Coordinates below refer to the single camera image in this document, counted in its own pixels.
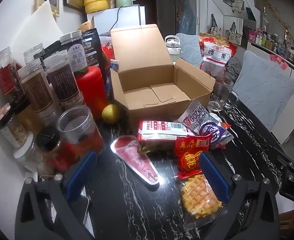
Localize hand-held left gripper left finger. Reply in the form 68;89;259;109
18;151;98;240

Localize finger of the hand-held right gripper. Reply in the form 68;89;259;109
272;145;294;178

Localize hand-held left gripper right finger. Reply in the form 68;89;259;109
199;152;280;240

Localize waffle packet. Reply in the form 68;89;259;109
177;174;225;230

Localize red gold snack packet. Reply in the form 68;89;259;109
174;134;214;179

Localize purple white snack packet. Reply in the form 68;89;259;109
199;119;234;151

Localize pink rose cone pouch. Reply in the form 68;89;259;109
110;135;160;188

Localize silver snack packet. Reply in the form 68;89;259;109
177;99;212;137

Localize red white long snack packet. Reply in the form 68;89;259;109
137;119;200;154

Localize brown cardboard box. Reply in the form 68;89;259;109
109;24;216;130

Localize lidless jar red contents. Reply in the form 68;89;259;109
57;106;105;160

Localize small jar black lid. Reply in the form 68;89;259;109
36;126;70;173

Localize small jar white lid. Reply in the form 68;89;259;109
13;135;43;170

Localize yellow lemon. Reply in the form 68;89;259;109
102;104;120;123

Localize large grey chair cushion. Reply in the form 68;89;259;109
233;51;294;133

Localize red canister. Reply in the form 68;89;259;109
75;66;110;120

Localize jar of pale nuts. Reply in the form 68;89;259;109
0;110;28;150

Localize glass mug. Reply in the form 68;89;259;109
207;74;239;112

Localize pink tape strips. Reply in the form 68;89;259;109
269;54;289;70

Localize clear jar tan label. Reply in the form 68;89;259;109
18;59;62;123

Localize clear jar dark brown label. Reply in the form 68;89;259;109
44;50;85;108

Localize small orange lid container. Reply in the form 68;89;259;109
0;104;11;123

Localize blue white carton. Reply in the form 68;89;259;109
105;59;120;98

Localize row of cosmetic bottles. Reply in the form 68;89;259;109
248;27;294;58

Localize red white cashew bag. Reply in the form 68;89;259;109
199;33;238;77

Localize black printed pouch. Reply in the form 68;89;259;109
82;28;112;80

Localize red snack bag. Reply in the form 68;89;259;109
100;42;112;63

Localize plain black bag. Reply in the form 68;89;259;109
44;40;68;58

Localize clear plastic jar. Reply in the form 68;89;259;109
23;43;46;64

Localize white tote bag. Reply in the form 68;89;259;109
227;21;244;45
208;14;225;35

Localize bamboo stick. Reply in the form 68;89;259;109
257;0;294;63

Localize white water bottle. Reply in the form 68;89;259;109
164;35;184;55

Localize woven fan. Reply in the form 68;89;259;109
77;21;96;32

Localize white foam board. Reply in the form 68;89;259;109
10;0;65;63

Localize white fridge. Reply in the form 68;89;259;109
87;5;146;34

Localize blue plastic bag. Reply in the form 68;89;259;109
179;0;196;34

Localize yellow pot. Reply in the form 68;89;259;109
83;0;116;14

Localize brown door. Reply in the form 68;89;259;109
137;0;157;25

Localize black power cable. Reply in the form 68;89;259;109
110;6;121;29

